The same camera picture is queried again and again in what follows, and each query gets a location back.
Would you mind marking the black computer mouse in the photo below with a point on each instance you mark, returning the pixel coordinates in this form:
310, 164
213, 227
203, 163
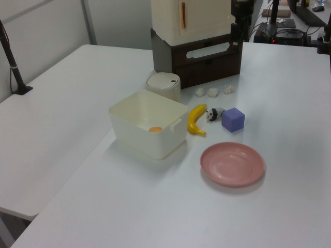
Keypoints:
318, 8

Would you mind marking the black laptop keyboard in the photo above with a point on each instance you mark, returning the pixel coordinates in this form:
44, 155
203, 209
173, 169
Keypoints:
309, 15

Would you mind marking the dark brown wooden drawer box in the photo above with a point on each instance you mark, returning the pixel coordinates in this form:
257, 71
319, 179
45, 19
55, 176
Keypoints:
207, 64

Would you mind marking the small panda figurine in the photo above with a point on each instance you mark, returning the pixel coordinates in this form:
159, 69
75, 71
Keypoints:
214, 114

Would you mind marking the small cream trash can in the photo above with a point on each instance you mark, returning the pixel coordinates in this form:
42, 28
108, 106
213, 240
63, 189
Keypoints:
165, 85

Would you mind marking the black table clamp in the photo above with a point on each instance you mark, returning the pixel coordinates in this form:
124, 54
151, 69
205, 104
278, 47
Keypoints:
324, 42

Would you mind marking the cream open storage bin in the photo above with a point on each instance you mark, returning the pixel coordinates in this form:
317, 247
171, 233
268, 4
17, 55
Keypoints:
152, 134

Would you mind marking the pink plate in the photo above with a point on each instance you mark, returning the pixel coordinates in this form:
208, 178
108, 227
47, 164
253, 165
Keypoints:
232, 164

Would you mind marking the purple cube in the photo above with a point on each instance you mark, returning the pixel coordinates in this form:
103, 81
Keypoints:
233, 120

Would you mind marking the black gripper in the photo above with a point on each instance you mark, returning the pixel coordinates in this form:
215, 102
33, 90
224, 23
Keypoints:
241, 7

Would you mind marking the dark brown stand pole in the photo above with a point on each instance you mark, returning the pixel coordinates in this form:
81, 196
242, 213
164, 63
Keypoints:
274, 11

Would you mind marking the orange round piece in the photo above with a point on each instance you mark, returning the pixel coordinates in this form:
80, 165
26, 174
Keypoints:
155, 129

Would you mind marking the cream toy fridge box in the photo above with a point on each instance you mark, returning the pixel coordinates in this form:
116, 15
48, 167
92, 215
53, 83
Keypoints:
194, 18

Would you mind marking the black camera stand pole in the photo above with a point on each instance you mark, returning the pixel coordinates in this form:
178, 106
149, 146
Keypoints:
13, 67

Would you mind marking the yellow toy banana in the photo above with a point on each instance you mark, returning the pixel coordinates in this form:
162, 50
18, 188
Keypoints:
195, 119

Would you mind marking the black control box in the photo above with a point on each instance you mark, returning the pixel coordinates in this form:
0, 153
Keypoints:
284, 34

